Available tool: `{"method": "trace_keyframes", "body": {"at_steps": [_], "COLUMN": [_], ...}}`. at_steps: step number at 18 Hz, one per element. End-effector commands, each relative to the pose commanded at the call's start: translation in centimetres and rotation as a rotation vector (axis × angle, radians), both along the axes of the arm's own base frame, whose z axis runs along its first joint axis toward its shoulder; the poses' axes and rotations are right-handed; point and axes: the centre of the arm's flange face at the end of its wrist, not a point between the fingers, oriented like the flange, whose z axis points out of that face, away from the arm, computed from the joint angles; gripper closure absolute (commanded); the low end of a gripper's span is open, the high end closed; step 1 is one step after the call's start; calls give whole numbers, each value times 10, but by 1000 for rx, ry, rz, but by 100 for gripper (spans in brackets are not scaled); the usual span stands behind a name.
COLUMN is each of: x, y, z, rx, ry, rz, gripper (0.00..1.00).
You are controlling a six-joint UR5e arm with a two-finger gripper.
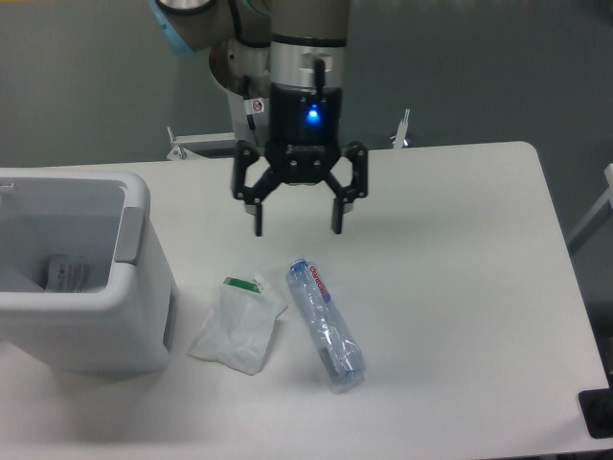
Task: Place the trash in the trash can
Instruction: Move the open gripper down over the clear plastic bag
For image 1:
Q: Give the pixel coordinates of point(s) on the white plastic bag green strip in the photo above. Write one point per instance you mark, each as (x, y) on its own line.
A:
(239, 325)

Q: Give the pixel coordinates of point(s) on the white plastic trash can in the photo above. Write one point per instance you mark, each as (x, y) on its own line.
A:
(122, 322)

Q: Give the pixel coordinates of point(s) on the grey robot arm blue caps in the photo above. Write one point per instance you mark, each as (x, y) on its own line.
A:
(281, 65)

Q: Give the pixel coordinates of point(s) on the white frame post right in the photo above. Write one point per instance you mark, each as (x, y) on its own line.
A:
(593, 219)

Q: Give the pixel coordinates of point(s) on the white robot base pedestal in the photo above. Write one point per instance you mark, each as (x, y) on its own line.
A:
(242, 73)

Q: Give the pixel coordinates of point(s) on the metal bracket behind table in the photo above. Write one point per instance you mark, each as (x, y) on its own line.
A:
(402, 138)

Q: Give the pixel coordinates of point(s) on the white metal frame bracket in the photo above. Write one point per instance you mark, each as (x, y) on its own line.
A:
(212, 145)

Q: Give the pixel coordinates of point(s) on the grey paper in trash can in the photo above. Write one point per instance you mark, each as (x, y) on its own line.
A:
(68, 274)

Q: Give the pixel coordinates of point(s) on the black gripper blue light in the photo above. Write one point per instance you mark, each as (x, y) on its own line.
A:
(302, 148)

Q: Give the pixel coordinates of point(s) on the crushed clear plastic bottle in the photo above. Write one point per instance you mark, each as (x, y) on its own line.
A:
(332, 338)

